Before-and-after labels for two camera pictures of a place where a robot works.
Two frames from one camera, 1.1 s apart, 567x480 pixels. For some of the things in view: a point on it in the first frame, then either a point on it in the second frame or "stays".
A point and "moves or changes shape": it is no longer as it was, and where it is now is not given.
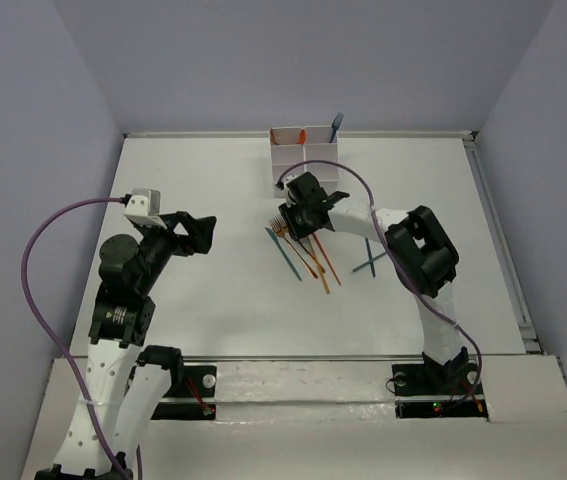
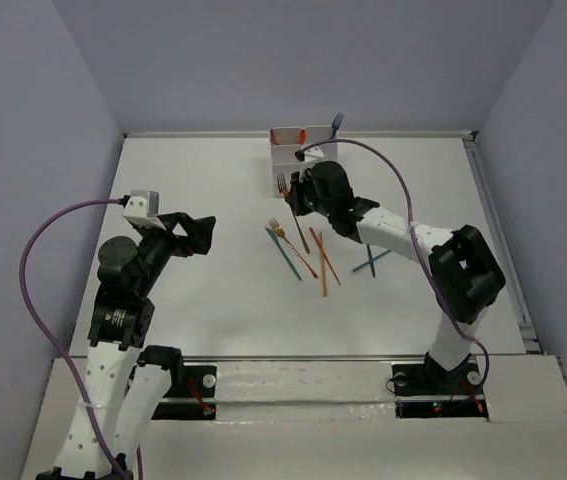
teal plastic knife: x=276 y=239 stays
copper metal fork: x=281 y=227 moves or changes shape
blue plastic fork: x=336 y=124 stays
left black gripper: x=179 y=232 stays
